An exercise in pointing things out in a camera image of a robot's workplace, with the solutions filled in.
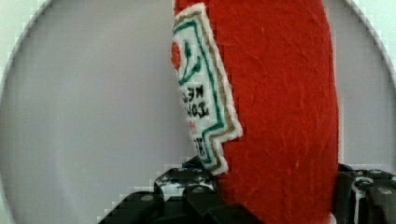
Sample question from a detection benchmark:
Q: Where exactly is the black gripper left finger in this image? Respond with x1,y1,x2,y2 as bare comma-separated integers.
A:
98,157,263,224

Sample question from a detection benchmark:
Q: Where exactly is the red felt ketchup bottle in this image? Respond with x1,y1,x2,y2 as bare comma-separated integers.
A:
173,0,338,224

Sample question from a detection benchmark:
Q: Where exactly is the grey round plate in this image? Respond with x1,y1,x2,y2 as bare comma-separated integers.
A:
1,0,395,224

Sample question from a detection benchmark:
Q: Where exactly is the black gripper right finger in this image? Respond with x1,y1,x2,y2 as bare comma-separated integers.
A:
332,164,396,224

